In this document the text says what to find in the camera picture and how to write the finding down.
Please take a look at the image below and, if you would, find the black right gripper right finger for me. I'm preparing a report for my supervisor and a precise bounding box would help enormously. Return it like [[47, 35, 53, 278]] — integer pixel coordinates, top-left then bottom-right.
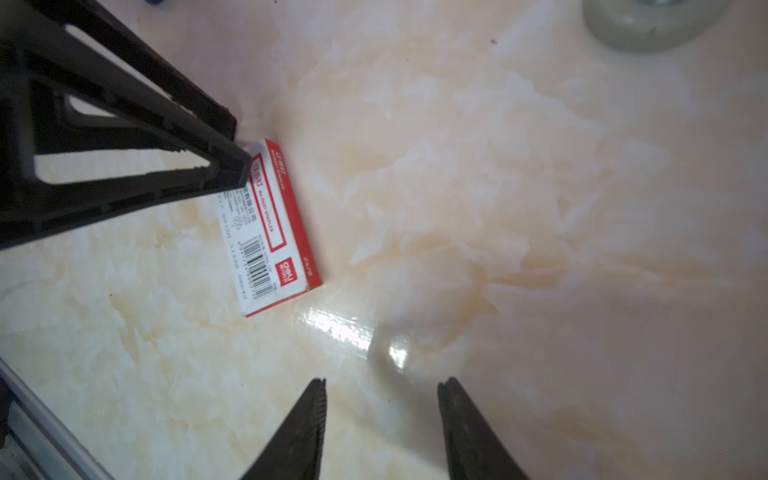
[[437, 377, 529, 480]]

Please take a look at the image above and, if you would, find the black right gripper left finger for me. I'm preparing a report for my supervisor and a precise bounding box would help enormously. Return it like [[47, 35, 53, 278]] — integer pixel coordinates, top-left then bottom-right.
[[242, 378, 327, 480]]

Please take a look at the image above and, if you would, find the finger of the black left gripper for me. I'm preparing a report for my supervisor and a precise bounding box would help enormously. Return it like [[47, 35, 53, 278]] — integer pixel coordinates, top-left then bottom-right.
[[0, 0, 253, 252]]

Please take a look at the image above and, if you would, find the red white staple box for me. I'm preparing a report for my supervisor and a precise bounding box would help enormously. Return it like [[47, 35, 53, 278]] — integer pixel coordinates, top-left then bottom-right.
[[216, 139, 322, 317]]

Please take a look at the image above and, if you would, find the aluminium front rail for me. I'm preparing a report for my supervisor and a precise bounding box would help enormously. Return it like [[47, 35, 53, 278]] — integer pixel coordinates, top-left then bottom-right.
[[1, 362, 112, 480]]

